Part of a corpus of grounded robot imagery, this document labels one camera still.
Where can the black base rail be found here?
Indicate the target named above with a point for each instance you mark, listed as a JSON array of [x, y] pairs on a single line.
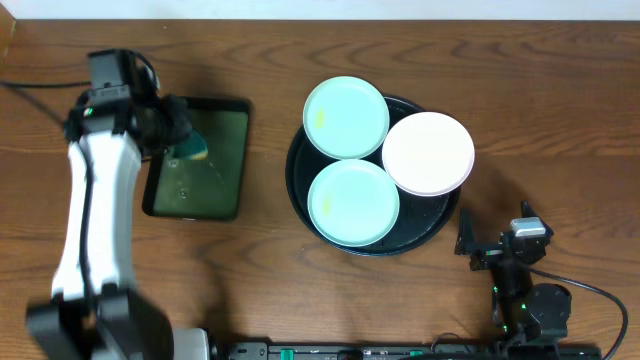
[[263, 351]]

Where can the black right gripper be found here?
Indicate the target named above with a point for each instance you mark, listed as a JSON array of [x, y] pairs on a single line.
[[498, 252]]

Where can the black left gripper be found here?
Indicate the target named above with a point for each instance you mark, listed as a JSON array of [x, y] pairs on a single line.
[[175, 123]]

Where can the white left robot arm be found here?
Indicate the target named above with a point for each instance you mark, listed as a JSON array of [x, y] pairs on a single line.
[[95, 310]]

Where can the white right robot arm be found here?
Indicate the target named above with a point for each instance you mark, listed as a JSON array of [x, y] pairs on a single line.
[[533, 316]]

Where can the black rectangular water tray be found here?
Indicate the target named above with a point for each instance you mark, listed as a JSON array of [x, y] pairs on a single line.
[[207, 188]]

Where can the pink plate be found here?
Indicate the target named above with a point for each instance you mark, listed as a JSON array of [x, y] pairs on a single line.
[[428, 154]]

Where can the mint green plate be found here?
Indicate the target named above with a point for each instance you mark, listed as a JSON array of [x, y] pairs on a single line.
[[353, 203], [346, 117]]

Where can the round black tray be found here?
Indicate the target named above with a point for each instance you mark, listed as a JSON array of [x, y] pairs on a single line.
[[420, 218]]

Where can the green yellow sponge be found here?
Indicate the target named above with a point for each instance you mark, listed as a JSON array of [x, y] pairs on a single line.
[[194, 147]]

